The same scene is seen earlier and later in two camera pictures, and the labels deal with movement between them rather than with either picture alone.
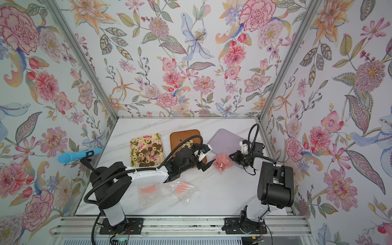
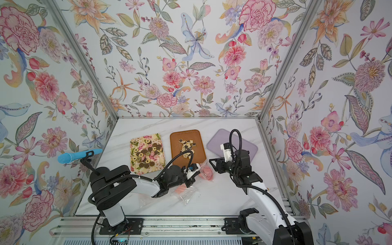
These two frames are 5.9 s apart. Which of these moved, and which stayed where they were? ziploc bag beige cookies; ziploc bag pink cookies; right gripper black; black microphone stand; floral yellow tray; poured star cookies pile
Moved: right gripper black; ziploc bag pink cookies
Stayed: floral yellow tray; black microphone stand; poured star cookies pile; ziploc bag beige cookies
